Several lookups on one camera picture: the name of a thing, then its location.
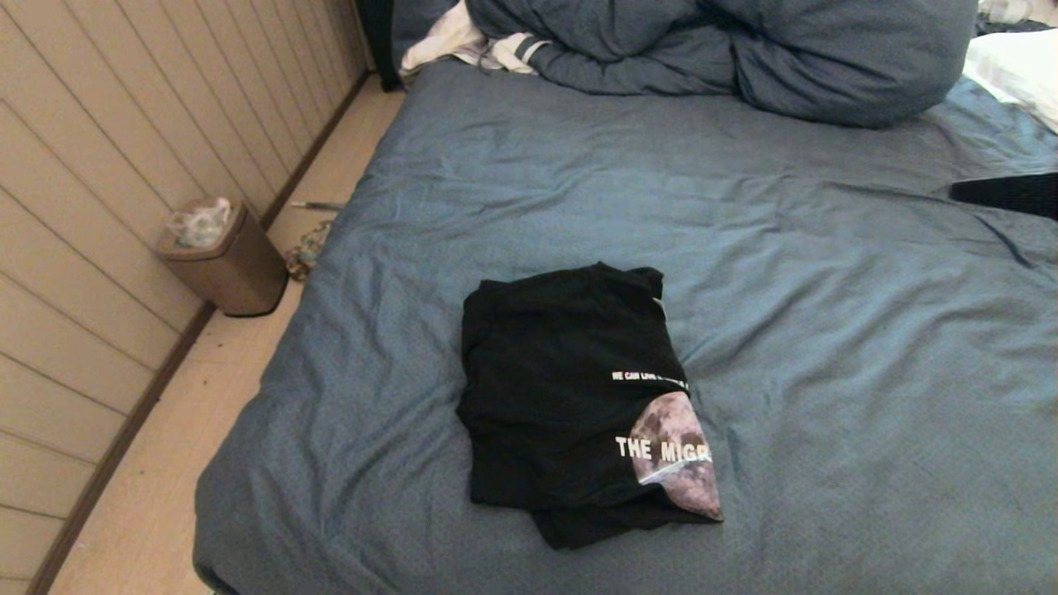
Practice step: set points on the brown trash bin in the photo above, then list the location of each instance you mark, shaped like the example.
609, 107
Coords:
240, 273

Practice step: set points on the multicolour patterned cloth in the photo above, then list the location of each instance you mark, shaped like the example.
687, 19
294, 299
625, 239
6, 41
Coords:
304, 252

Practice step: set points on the blue crumpled duvet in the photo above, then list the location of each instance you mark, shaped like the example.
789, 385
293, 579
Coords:
785, 58

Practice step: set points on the thin grey stick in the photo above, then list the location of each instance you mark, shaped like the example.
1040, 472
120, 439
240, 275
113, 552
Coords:
318, 205

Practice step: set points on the blue bed sheet mattress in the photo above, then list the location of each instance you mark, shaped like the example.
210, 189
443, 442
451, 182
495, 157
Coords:
826, 372

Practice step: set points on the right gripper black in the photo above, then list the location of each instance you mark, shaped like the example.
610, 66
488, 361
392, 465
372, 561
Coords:
1029, 197

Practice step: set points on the black printed t-shirt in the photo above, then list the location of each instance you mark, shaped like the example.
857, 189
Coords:
545, 397

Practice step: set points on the white striped garment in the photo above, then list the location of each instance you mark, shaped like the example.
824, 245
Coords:
446, 41

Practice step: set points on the black bed headboard post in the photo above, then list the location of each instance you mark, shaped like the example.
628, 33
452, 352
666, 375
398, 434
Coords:
378, 41

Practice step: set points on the white pillow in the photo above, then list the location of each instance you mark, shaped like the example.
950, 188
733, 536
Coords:
1021, 70

